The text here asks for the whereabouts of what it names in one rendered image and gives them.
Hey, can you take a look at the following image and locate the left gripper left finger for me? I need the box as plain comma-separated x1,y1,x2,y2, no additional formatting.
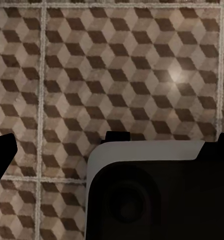
0,133,18,179

